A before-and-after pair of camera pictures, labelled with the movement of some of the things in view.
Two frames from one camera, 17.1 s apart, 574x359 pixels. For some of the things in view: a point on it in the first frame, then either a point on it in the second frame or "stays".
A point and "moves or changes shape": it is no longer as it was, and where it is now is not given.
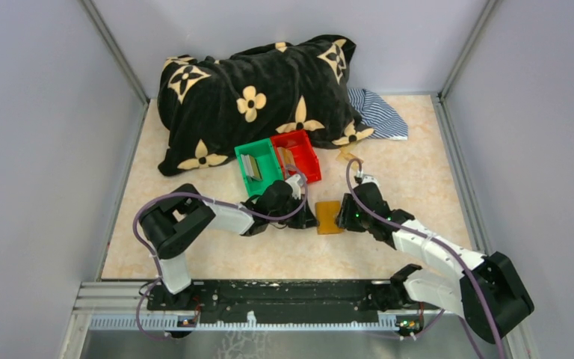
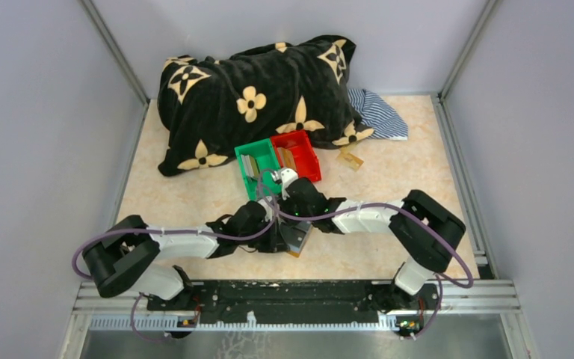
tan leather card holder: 326,214 moves or changes shape
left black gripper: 305,215 to 277,240
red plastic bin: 304,155 stays
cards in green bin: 251,167 stays
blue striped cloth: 379,114 stays
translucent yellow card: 344,154 stays
